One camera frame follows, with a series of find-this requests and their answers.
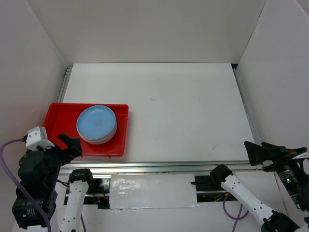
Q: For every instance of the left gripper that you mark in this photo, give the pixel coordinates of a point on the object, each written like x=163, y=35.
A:
x=74, y=146

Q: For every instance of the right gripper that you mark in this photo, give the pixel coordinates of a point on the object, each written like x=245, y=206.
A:
x=255, y=152

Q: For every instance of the cream plate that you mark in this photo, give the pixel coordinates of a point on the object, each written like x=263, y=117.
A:
x=106, y=140

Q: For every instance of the blue plate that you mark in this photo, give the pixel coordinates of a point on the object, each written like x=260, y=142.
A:
x=96, y=123

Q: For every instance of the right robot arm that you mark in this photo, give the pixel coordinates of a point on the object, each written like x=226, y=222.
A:
x=264, y=186

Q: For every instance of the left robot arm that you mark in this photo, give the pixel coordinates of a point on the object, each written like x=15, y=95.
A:
x=35, y=206

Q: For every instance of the red plastic bin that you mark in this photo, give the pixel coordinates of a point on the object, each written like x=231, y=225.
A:
x=62, y=118

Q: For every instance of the white foil-taped cover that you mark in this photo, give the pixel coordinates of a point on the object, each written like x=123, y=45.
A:
x=152, y=191

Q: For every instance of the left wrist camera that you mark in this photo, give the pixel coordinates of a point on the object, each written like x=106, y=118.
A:
x=37, y=137

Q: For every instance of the aluminium frame rail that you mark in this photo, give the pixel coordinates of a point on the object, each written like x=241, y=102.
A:
x=140, y=168

